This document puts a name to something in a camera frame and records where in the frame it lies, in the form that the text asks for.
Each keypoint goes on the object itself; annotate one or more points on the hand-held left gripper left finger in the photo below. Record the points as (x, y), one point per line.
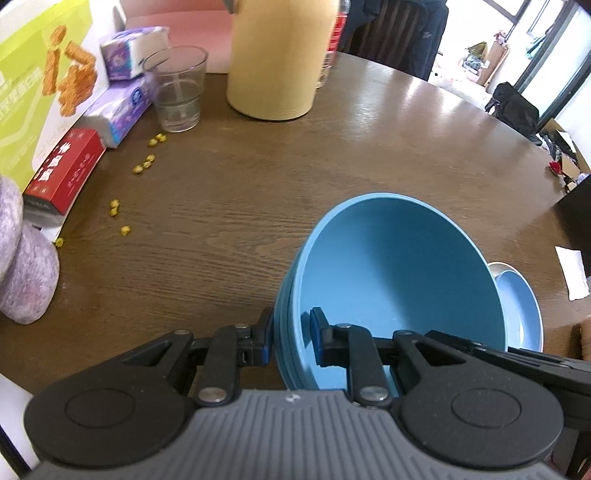
(266, 341)

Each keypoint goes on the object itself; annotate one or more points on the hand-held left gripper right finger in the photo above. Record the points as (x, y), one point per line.
(318, 337)

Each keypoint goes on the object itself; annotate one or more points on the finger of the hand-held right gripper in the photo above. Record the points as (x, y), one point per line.
(512, 357)

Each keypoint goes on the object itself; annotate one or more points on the shallow blue plate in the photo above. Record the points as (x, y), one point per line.
(521, 304)

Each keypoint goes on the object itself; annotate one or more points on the cream plate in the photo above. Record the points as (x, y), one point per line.
(496, 266)

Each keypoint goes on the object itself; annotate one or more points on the white paper napkin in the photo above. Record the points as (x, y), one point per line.
(575, 277)

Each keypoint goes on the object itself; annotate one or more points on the black paper bag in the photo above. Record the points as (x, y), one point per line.
(577, 217)

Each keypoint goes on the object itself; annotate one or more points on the red artificial flower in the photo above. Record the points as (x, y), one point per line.
(555, 167)

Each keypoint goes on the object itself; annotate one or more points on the scattered yellow corn kernels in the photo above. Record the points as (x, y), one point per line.
(147, 163)

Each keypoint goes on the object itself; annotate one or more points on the open cardboard box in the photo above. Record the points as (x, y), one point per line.
(561, 147)

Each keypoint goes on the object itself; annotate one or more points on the fuzzy purple vase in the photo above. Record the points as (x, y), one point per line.
(27, 277)

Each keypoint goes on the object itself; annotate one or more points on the black backpack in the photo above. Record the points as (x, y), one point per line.
(512, 108)

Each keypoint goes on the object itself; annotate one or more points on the clear glass cup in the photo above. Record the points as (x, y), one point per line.
(178, 92)

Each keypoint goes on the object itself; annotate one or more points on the red box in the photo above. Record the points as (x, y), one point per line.
(67, 166)

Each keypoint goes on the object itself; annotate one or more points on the purple tissue pack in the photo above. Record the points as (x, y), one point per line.
(131, 53)
(117, 113)

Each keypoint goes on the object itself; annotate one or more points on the yellow thermos jug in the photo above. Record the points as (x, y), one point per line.
(277, 60)

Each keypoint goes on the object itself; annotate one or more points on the red label water bottle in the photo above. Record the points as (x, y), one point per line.
(331, 46)

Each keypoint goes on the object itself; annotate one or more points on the beige cardboard box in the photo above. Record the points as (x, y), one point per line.
(495, 62)

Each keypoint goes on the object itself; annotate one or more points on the colourful pile of bags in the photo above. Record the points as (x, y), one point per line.
(472, 55)

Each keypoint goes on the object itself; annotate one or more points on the chair with dark jacket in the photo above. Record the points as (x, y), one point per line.
(429, 41)

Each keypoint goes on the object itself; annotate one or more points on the dark wooden chair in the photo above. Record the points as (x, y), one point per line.
(388, 27)

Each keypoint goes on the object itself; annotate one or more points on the pink cardboard box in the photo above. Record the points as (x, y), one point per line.
(184, 27)

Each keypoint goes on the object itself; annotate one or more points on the black framed glass door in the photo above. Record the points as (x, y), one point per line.
(508, 11)

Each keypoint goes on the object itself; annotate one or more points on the green snack box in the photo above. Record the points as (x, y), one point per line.
(18, 92)

